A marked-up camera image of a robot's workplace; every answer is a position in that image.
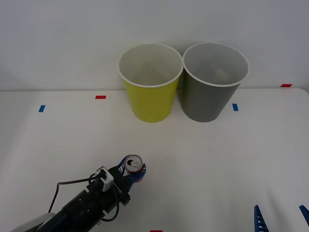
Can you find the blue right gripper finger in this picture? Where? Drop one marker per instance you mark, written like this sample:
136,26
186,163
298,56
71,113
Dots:
260,222
305,209

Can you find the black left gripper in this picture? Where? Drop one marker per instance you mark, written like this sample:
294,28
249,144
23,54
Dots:
119,186

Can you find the red drink can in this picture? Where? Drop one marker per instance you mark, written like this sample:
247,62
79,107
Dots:
133,163

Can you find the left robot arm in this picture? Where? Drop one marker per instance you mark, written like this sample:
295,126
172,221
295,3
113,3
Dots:
79,210

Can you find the yellow-green plastic waste bin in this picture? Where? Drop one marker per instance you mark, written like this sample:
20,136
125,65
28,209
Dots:
150,104

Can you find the grey plastic waste bin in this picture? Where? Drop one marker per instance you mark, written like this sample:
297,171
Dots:
205,101

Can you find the pale grey left wrist camera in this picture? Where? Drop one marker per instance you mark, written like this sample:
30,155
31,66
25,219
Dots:
107,181

